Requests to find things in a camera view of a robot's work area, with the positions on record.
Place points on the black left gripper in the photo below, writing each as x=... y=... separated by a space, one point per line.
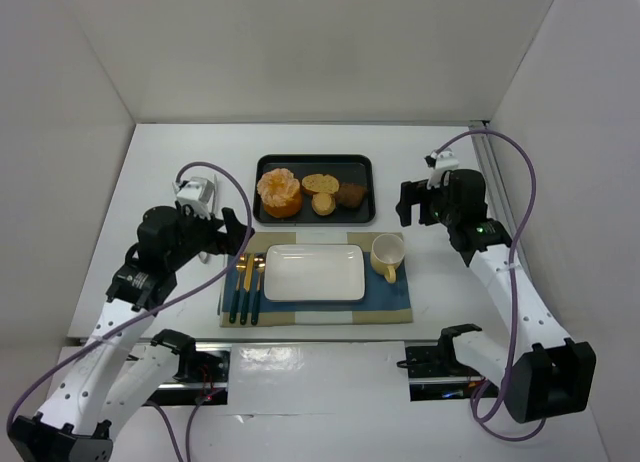
x=215 y=237

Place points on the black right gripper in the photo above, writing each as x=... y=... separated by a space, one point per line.
x=417 y=202

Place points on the orange frosted round bread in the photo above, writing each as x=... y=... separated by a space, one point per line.
x=280 y=193

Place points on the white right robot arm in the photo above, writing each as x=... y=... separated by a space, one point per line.
x=542 y=372

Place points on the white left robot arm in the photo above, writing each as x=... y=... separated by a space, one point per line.
x=79 y=422

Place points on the dark brown bread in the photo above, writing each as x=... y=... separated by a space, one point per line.
x=351 y=195

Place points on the sliced baguette bread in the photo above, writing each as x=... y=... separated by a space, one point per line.
x=320 y=183

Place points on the yellow ceramic mug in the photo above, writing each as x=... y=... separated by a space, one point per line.
x=386 y=256

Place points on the black baking tray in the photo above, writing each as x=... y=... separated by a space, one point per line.
x=349 y=168

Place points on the white rectangular plate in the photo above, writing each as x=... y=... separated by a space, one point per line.
x=314 y=273

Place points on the blue beige placemat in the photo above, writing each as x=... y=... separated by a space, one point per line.
x=383 y=303

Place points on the small round bun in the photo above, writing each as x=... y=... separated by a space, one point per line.
x=323 y=204

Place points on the gold knife green handle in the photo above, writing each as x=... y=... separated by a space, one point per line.
x=247 y=284

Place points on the gold fork green handle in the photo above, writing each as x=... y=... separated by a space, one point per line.
x=240 y=269

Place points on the gold spoon green handle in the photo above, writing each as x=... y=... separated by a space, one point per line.
x=256 y=304

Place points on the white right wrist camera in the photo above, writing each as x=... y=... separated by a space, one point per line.
x=440 y=163

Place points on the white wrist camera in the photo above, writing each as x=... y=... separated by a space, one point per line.
x=440 y=163
x=196 y=197

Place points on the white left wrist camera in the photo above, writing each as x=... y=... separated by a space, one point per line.
x=196 y=197

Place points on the aluminium rail right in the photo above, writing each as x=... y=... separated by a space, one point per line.
x=497 y=196

